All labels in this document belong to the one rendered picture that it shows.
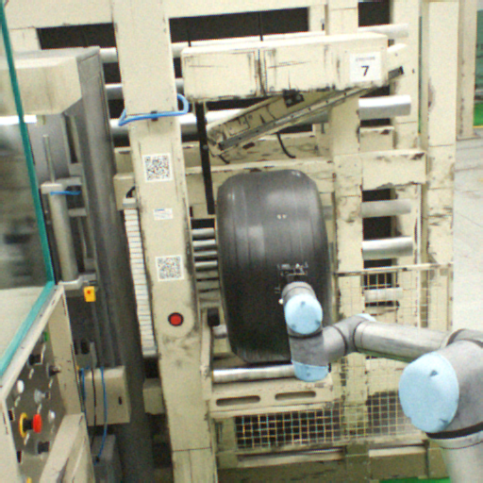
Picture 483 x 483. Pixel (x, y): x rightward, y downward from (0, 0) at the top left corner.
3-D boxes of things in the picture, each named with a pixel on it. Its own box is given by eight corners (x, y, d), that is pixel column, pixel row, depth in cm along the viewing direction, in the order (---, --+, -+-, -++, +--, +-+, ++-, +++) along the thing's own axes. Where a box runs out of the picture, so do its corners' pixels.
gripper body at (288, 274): (307, 260, 175) (312, 274, 164) (308, 294, 177) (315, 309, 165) (275, 263, 175) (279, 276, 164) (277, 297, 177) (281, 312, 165)
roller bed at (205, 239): (168, 315, 251) (158, 234, 241) (171, 298, 265) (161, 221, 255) (224, 309, 251) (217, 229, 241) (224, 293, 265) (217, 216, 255)
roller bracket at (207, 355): (203, 401, 205) (199, 371, 201) (205, 339, 242) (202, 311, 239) (214, 400, 205) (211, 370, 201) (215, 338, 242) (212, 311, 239)
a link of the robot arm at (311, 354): (348, 370, 159) (342, 323, 157) (308, 388, 153) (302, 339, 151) (325, 361, 166) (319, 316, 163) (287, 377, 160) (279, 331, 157)
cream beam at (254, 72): (185, 105, 214) (179, 53, 210) (189, 93, 238) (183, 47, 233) (389, 87, 215) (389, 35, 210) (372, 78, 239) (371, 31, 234)
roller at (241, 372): (210, 386, 208) (209, 376, 205) (210, 374, 212) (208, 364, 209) (331, 375, 209) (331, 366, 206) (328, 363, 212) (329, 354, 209)
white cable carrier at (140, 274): (143, 354, 213) (122, 199, 198) (144, 346, 218) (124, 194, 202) (158, 353, 213) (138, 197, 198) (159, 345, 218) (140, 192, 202)
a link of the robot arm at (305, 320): (289, 341, 151) (283, 303, 149) (285, 324, 161) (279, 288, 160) (326, 336, 151) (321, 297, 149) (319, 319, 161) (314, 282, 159)
